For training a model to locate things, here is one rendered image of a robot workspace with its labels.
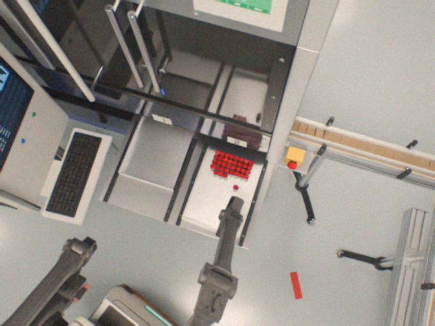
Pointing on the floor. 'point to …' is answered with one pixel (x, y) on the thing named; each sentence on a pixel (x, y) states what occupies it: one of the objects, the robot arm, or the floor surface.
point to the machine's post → (300, 73)
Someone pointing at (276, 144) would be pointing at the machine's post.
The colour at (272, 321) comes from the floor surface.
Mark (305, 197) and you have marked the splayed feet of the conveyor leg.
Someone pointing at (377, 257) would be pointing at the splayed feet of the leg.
